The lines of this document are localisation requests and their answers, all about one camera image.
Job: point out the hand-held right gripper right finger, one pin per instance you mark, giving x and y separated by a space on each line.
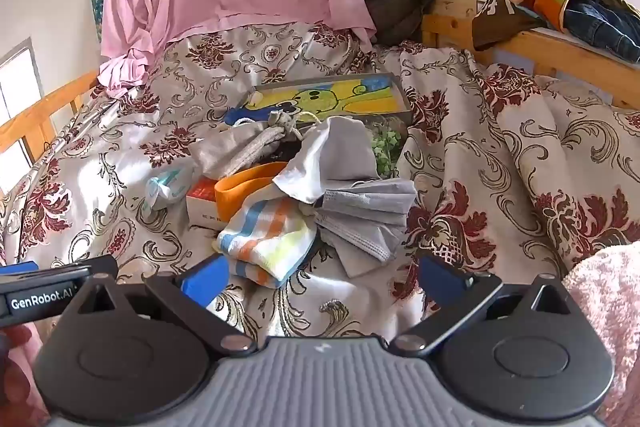
440 279

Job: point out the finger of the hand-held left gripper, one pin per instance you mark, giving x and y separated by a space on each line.
20 269

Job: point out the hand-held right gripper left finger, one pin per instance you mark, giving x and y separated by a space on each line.
202 284

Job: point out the striped towel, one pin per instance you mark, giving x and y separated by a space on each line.
270 237

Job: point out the grey face mask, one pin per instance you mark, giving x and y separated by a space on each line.
360 247
370 202

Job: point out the white plush toy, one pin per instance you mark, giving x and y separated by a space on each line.
320 162

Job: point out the person's left hand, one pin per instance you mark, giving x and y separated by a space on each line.
15 341

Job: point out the red and white carton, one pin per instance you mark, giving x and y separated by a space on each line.
200 207

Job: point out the orange elastic band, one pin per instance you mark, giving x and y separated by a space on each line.
235 197

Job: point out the blue and white tissue pack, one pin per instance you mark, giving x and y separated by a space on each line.
167 187

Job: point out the bag of green vegetables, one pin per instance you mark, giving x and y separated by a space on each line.
387 147

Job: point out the floral bed cover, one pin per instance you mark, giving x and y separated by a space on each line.
500 147

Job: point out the pink fluffy blanket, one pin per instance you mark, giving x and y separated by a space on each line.
610 307

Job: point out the window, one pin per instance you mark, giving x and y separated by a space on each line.
17 77

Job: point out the brown shirt with white print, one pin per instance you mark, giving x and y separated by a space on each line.
495 24

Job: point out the blue jeans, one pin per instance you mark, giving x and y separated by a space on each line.
600 27

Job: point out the orange wooden bed rail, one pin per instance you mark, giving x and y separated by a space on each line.
55 104

